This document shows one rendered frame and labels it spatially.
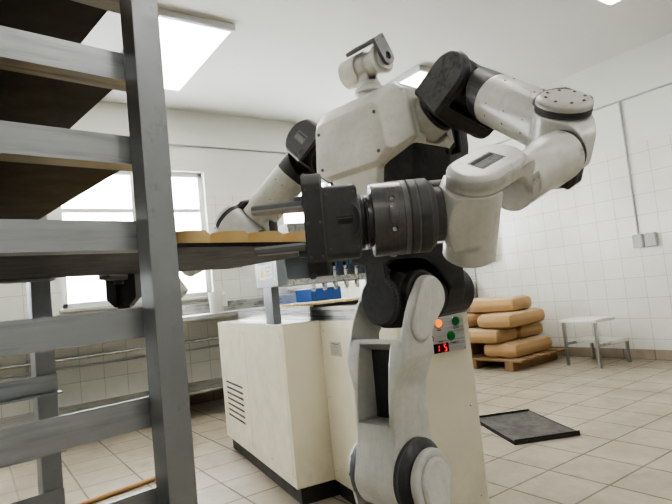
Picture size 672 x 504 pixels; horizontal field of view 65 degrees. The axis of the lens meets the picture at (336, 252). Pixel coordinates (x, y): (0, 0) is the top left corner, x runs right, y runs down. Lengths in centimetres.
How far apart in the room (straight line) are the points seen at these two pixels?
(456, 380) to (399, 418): 109
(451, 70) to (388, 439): 70
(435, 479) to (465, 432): 111
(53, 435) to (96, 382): 481
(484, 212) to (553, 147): 17
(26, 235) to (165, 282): 13
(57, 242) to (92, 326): 9
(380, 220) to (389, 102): 51
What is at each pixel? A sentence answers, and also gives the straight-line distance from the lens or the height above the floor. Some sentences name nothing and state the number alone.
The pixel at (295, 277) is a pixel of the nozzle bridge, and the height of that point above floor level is 106.
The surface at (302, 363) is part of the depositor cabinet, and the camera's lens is 257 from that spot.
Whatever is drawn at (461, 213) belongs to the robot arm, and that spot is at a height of 105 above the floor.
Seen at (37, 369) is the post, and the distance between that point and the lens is 99.
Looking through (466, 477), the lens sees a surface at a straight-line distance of 224.
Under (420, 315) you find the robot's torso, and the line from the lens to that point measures 106.
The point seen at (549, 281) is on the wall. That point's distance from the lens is 647.
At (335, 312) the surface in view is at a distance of 243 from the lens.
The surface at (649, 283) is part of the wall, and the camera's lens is 595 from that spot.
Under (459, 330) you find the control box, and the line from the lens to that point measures 211.
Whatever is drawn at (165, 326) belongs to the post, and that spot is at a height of 96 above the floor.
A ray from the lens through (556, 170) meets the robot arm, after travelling 74.
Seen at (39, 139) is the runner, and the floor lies 114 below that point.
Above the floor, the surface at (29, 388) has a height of 87.
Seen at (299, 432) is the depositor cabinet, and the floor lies 34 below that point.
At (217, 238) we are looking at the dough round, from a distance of 68.
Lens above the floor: 97
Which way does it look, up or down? 4 degrees up
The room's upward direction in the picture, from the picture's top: 6 degrees counter-clockwise
